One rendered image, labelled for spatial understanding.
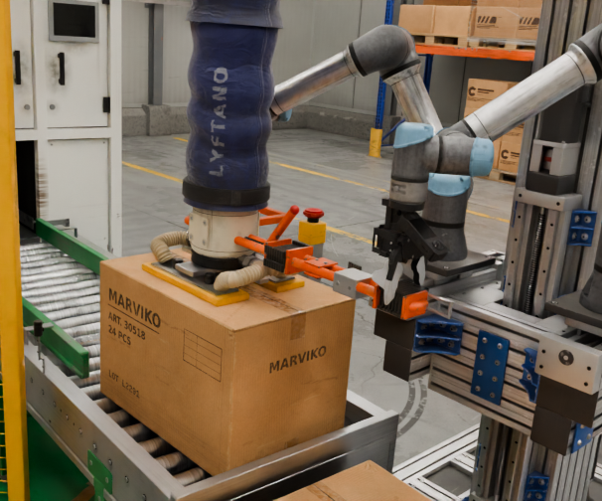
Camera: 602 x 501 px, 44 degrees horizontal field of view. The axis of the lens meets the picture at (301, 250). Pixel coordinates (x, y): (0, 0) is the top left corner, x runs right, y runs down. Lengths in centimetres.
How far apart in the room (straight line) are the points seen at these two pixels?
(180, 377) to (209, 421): 14
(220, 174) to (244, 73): 25
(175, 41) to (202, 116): 1015
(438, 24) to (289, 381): 875
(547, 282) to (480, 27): 804
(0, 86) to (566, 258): 150
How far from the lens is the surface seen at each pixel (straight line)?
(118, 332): 210
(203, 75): 182
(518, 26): 959
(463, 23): 1008
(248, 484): 182
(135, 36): 1159
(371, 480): 192
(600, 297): 177
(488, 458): 222
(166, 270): 197
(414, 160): 146
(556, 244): 194
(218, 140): 181
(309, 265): 168
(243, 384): 173
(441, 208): 198
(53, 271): 335
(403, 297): 149
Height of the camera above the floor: 158
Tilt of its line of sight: 16 degrees down
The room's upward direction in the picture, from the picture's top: 4 degrees clockwise
